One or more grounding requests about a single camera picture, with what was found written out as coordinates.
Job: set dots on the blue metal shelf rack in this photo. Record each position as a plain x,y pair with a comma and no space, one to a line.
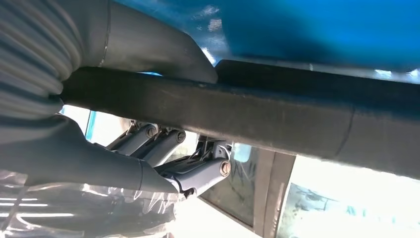
328,29

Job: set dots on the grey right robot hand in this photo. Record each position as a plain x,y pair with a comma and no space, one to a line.
65,164

